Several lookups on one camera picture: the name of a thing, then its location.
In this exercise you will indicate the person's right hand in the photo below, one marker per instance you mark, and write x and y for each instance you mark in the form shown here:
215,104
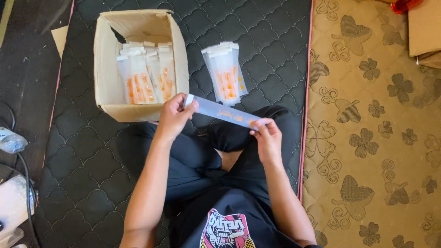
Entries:
268,143

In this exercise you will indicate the person's left hand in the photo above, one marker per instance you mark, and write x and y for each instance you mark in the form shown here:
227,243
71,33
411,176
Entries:
175,119

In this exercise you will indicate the clear plastic sleeve orange print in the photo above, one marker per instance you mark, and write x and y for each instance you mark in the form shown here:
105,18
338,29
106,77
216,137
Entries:
223,113

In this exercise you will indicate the person's black trousers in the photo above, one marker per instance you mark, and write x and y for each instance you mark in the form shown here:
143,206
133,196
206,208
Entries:
199,155

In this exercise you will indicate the batch of boxed clear sleeves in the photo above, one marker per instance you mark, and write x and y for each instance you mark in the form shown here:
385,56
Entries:
147,74

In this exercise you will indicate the open cardboard box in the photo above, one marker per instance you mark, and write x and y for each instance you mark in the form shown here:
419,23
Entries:
137,65

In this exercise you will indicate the pile of clear sleeves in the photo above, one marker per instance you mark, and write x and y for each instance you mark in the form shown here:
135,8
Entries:
224,74

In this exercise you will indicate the dark quilted mattress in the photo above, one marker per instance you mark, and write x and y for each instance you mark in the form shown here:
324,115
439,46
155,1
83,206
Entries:
103,165

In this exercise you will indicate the person's black printed shirt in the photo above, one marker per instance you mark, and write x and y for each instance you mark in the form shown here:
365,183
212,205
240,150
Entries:
234,224

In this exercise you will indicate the tan floral mattress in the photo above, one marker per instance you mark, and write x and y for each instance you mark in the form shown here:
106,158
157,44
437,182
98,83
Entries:
372,137

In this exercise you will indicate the flat cardboard piece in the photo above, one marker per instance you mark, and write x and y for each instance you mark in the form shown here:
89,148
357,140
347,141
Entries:
60,38

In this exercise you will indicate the clear plastic water bottle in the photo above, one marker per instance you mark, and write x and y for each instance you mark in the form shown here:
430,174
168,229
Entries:
12,140

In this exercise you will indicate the white plastic bag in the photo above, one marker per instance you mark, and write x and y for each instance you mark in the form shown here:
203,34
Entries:
15,203

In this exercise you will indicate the brown cardboard carton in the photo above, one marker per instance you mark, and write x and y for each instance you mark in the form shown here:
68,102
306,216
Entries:
425,32

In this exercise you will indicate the red plastic item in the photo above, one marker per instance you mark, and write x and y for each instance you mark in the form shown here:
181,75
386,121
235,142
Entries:
405,5

